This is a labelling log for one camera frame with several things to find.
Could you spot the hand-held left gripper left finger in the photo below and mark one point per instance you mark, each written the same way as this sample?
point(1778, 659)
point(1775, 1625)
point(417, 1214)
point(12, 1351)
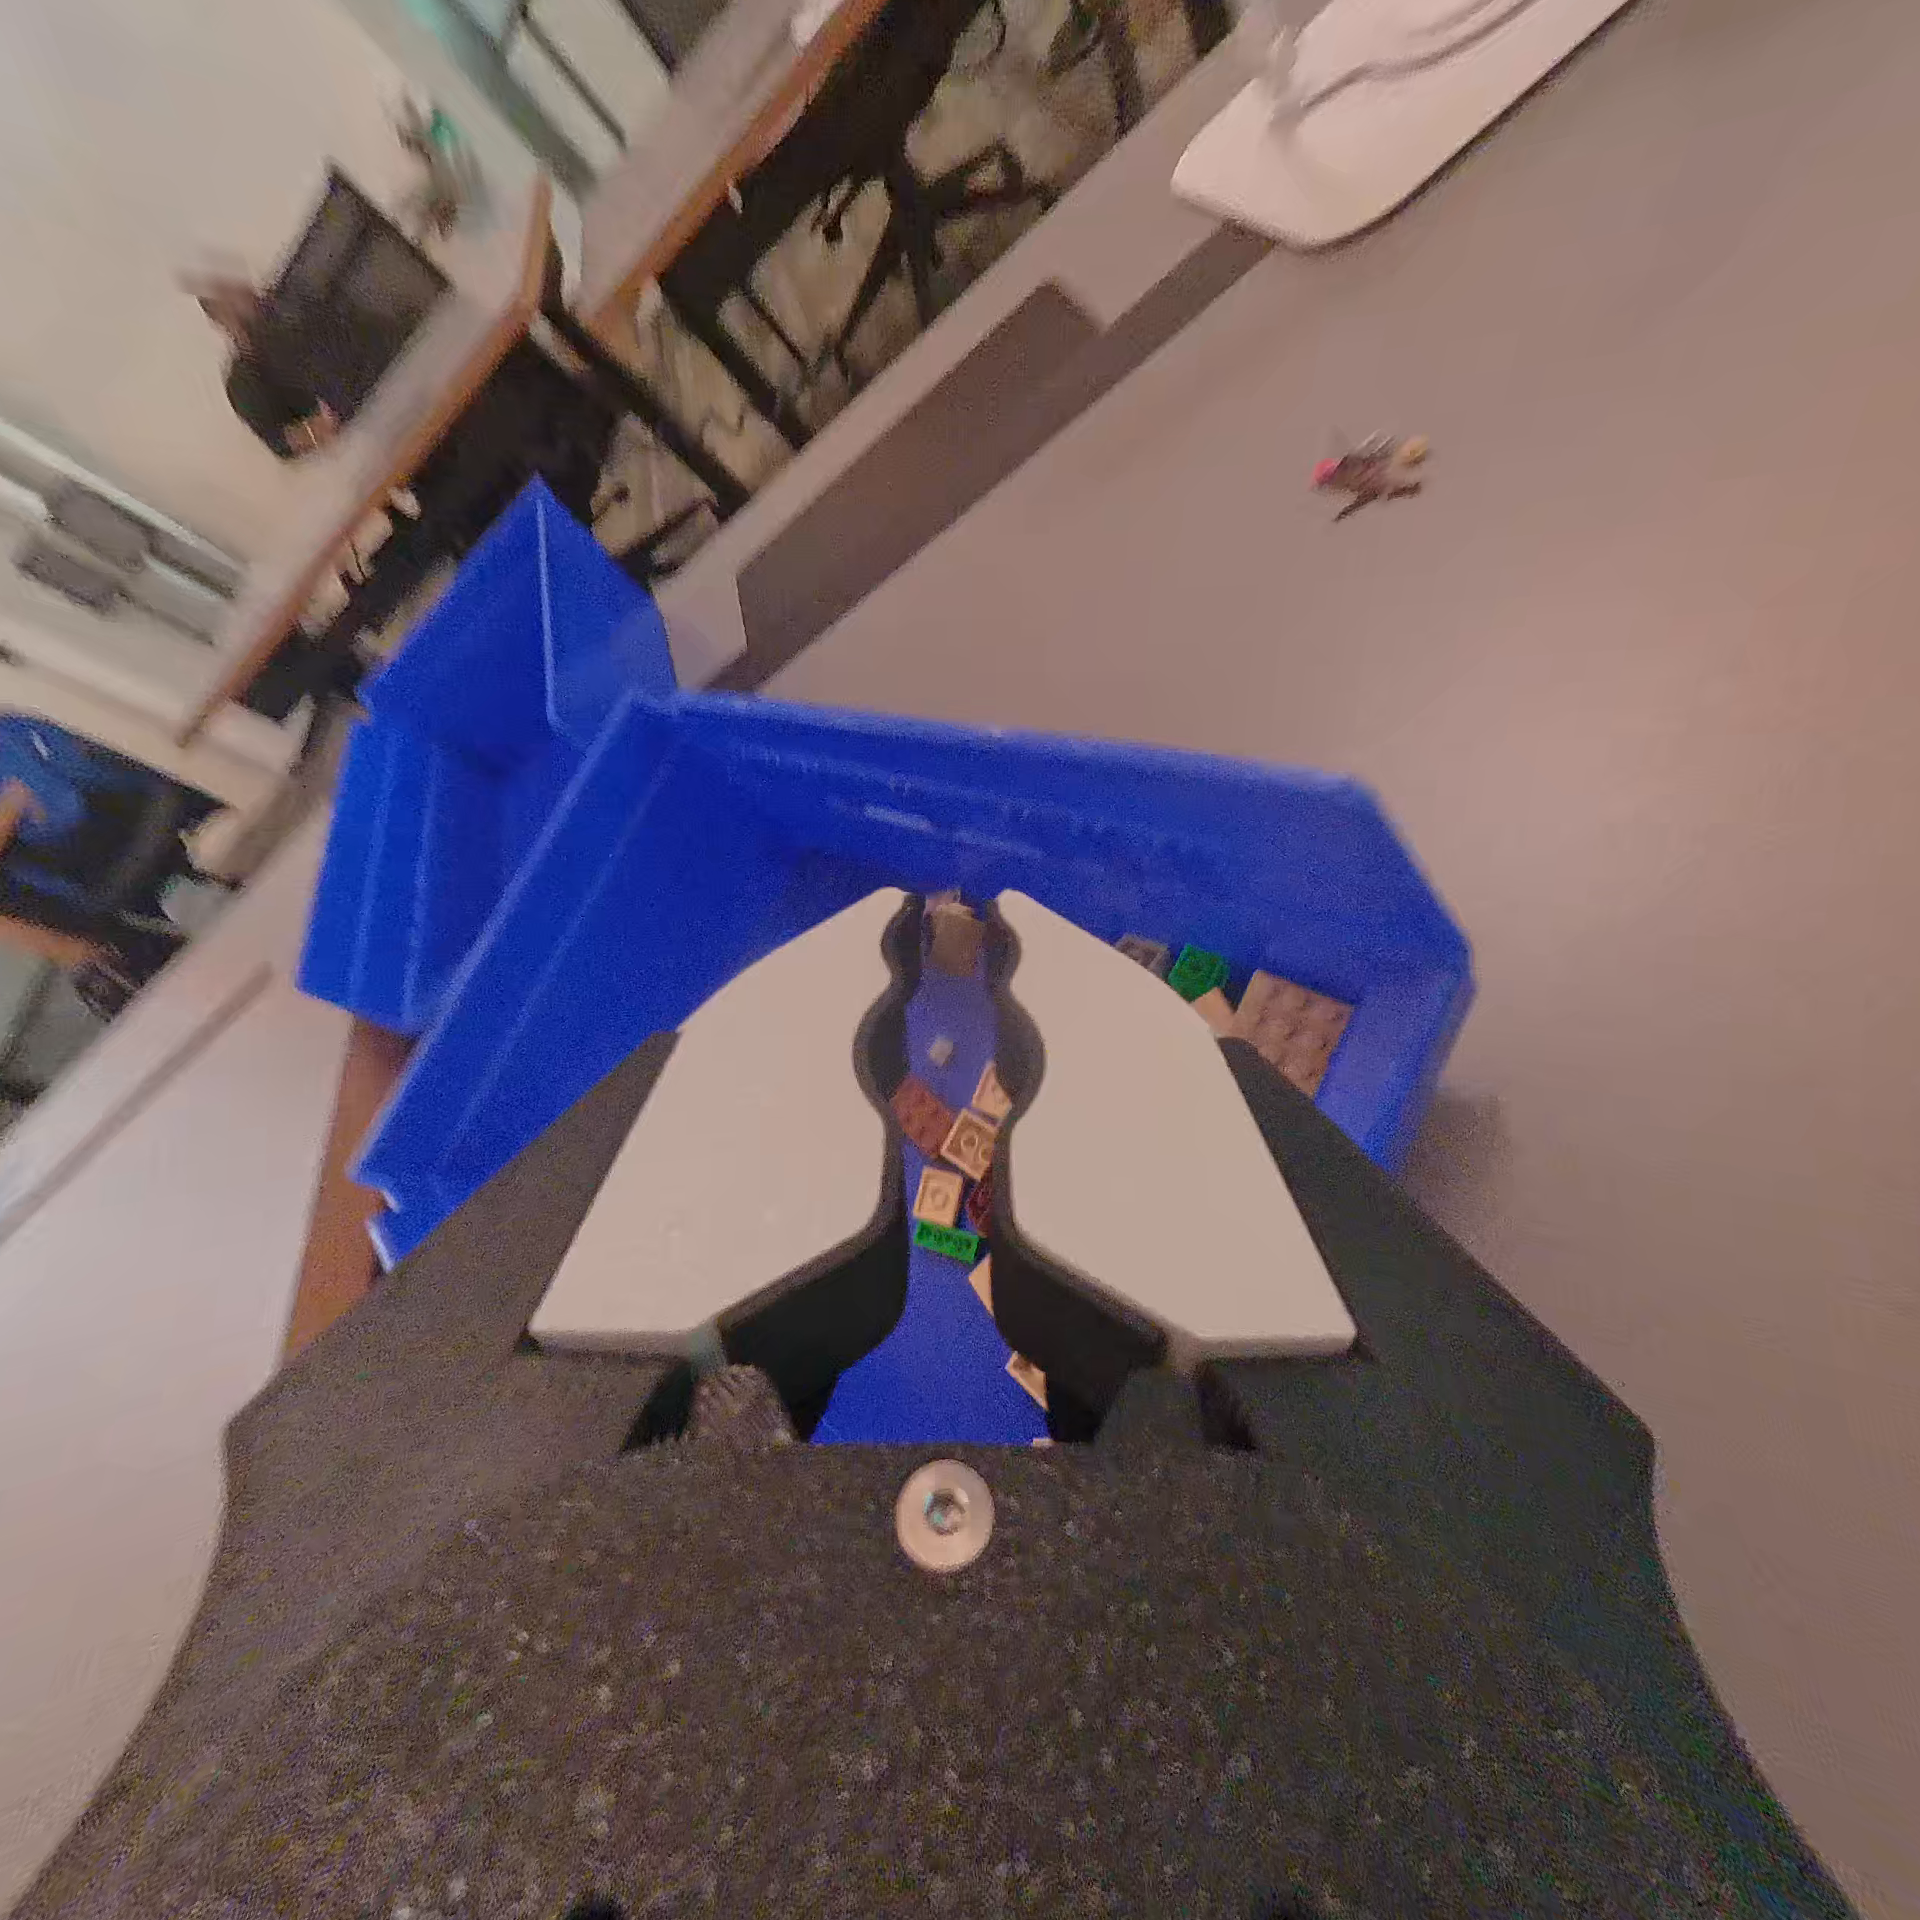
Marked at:
point(705, 1185)

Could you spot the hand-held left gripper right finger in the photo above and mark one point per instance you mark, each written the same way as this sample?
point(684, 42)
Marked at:
point(1170, 1185)

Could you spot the pile of toy bricks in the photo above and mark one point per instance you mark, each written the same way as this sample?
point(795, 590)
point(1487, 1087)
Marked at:
point(961, 1141)

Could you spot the small tan toy brick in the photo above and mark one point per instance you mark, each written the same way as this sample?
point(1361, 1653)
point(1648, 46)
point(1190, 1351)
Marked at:
point(955, 939)

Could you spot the blue plastic bin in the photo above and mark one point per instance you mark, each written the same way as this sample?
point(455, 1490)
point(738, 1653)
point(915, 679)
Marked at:
point(750, 839)
point(451, 751)

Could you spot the grey desk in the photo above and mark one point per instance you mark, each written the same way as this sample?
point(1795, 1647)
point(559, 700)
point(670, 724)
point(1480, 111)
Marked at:
point(1499, 751)

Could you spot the tan studded square plate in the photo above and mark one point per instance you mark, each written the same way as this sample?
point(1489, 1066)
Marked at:
point(1289, 1028)

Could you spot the brown toy brick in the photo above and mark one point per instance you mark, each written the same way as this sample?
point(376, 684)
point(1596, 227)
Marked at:
point(916, 1114)

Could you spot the blue jacket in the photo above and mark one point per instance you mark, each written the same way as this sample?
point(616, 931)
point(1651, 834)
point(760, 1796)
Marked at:
point(76, 827)

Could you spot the wooden office table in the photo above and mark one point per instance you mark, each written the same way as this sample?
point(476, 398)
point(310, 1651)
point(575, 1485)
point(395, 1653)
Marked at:
point(705, 149)
point(404, 436)

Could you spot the black monitor screen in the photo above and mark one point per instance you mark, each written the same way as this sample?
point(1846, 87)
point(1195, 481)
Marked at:
point(360, 285)

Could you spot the white flat board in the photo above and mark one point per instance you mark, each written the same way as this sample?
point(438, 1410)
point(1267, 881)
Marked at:
point(1348, 137)

